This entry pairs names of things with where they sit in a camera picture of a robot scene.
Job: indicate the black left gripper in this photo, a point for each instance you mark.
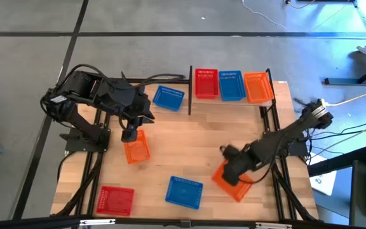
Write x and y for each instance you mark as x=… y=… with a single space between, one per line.
x=133 y=119

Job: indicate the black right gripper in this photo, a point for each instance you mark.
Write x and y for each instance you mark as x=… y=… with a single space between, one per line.
x=238 y=159

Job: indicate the orange plastic basket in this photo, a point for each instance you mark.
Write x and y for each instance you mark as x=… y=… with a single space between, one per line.
x=138 y=151
x=257 y=87
x=237 y=191

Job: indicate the blue plastic basket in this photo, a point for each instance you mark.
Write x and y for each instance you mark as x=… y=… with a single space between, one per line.
x=232 y=86
x=168 y=98
x=184 y=192

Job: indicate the red plastic basket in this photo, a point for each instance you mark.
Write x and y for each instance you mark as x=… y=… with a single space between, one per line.
x=206 y=84
x=115 y=201

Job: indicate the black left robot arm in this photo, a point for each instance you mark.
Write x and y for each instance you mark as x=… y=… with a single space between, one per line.
x=81 y=127

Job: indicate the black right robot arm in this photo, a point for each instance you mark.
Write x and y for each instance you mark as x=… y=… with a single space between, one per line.
x=284 y=136

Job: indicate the white paper sheet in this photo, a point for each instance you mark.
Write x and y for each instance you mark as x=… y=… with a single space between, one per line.
x=324 y=183

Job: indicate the white power plug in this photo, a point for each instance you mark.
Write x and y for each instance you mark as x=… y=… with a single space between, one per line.
x=325 y=102

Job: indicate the black desk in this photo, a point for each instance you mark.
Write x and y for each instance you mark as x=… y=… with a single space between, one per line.
x=359 y=191

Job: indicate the black desk foot bar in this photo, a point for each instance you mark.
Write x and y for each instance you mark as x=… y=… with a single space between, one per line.
x=342 y=81

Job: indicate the black aluminium rig frame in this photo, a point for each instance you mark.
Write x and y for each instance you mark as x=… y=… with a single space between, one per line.
x=281 y=203

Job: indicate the silver metal bracket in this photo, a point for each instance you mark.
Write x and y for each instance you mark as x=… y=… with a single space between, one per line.
x=273 y=225
x=97 y=222

